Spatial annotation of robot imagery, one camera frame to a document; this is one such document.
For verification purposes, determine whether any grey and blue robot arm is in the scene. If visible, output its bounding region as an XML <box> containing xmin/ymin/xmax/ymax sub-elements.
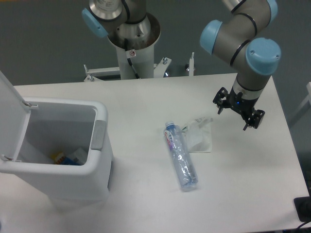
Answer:
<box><xmin>82</xmin><ymin>0</ymin><xmax>281</xmax><ymax>128</ymax></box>

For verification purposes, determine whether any black device at table corner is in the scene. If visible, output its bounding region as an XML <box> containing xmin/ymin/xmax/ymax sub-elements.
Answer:
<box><xmin>294</xmin><ymin>196</ymin><xmax>311</xmax><ymax>222</ymax></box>

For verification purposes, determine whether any white pedestal base frame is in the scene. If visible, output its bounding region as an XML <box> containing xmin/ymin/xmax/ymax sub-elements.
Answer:
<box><xmin>83</xmin><ymin>51</ymin><xmax>196</xmax><ymax>82</ymax></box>

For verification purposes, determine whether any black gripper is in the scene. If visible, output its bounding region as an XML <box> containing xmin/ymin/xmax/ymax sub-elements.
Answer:
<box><xmin>213</xmin><ymin>87</ymin><xmax>265</xmax><ymax>131</ymax></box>

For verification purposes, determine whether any white furniture at right edge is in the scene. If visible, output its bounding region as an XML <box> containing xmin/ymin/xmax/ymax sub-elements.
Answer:
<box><xmin>288</xmin><ymin>82</ymin><xmax>311</xmax><ymax>128</ymax></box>

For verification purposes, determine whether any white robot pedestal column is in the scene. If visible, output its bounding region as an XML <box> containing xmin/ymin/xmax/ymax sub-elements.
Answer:
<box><xmin>108</xmin><ymin>13</ymin><xmax>160</xmax><ymax>65</ymax></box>

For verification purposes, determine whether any white trash can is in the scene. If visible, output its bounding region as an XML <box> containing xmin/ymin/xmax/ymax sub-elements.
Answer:
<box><xmin>0</xmin><ymin>97</ymin><xmax>113</xmax><ymax>201</ymax></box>

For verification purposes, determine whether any white trash can lid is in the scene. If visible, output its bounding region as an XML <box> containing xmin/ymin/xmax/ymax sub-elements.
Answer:
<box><xmin>0</xmin><ymin>73</ymin><xmax>37</xmax><ymax>161</ymax></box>

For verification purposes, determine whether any clear crushed plastic bottle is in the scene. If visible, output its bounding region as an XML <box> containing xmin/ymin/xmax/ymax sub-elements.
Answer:
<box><xmin>163</xmin><ymin>121</ymin><xmax>198</xmax><ymax>192</ymax></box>

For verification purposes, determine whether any black pedestal cable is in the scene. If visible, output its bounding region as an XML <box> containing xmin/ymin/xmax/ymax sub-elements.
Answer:
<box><xmin>124</xmin><ymin>38</ymin><xmax>141</xmax><ymax>80</ymax></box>

